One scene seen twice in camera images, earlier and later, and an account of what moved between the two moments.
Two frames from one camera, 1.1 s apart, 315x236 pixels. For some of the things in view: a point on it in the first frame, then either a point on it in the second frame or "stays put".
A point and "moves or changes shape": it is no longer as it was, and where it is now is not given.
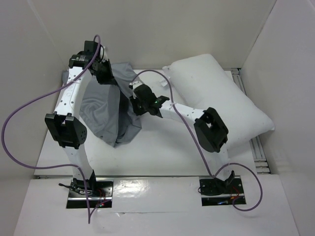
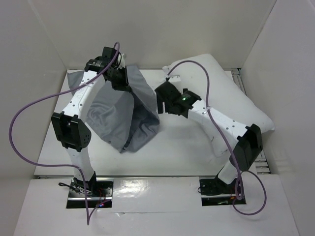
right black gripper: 137,96 to 162,97
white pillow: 201,82 stays put
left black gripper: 109,79 to 123,85
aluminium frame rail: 261,163 stays put
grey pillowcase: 107,112 moves or changes shape
